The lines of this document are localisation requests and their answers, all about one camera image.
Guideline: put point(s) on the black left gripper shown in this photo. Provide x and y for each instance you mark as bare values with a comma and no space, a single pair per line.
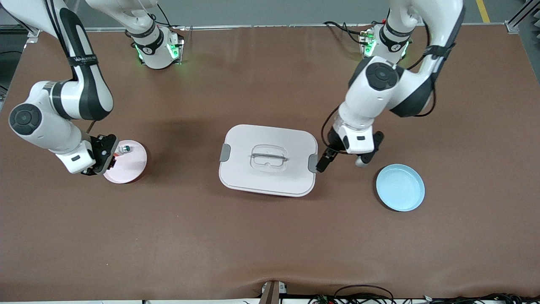
333,143

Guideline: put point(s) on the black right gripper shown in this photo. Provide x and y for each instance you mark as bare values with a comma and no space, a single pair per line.
102,150

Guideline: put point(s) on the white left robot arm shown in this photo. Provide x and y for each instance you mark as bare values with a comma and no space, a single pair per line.
379,97

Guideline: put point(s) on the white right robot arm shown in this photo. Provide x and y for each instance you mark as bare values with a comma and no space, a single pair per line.
88,88

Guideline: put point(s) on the pink round plate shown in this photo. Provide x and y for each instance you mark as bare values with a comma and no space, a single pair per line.
130,166

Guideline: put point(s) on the white lidded storage box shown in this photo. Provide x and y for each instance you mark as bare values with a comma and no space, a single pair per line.
270,177

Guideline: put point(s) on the light blue round plate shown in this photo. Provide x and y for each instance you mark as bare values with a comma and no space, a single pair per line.
400,188

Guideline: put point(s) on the brown table mat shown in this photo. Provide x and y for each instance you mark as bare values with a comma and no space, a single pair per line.
270,236

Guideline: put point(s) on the green white push switch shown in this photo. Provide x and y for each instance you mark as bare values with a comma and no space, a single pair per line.
125,148

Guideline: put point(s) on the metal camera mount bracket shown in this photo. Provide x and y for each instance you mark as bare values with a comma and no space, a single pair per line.
270,293

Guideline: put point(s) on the metal table edge rail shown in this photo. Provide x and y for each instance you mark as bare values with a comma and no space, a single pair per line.
274,26

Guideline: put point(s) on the aluminium frame profile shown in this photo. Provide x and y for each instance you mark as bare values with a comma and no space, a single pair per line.
517,21
33,33

